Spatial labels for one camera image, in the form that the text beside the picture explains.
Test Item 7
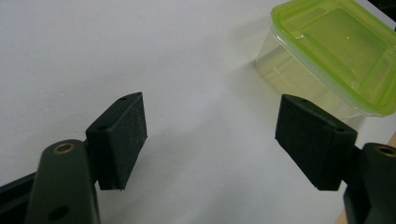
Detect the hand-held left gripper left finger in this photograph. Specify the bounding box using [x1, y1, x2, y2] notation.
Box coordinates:
[24, 91, 149, 224]

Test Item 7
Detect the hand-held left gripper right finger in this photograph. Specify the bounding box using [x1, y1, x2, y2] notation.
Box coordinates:
[275, 93, 396, 224]

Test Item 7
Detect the clear container with green lid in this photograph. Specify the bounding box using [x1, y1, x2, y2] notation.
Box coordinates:
[270, 0, 396, 118]

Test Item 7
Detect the clear plastic container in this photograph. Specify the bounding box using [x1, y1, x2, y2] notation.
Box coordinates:
[255, 23, 365, 132]

